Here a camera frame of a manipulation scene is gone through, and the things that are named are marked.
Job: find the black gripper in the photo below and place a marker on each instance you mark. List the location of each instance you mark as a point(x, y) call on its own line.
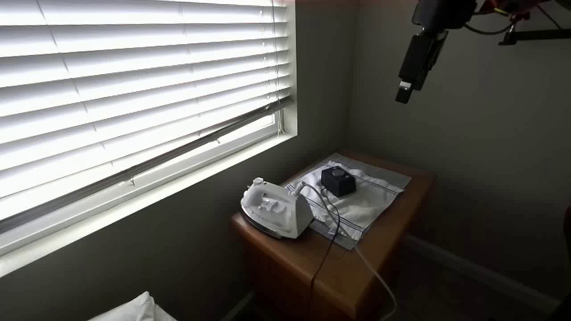
point(442, 13)

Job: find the black alarm clock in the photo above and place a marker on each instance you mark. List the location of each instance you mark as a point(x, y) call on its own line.
point(337, 181)

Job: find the white striped cloth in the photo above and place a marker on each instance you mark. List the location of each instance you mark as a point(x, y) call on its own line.
point(362, 202)

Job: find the white clothes iron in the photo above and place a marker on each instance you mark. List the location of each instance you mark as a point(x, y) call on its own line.
point(275, 209)

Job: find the white baseboard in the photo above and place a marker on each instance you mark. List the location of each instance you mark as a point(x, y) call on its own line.
point(482, 277)

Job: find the wooden nightstand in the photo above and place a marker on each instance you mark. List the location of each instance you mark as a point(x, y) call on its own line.
point(332, 268)

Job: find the white window blinds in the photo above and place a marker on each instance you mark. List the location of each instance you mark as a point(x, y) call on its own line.
point(143, 77)

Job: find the white pillow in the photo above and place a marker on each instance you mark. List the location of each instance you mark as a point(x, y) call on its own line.
point(134, 311)

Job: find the red wrist camera mount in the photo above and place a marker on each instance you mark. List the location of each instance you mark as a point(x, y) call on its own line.
point(505, 8)

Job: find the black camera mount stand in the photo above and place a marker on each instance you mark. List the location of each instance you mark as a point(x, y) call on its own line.
point(535, 35)

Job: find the white window frame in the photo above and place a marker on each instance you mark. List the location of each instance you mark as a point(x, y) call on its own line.
point(178, 179)

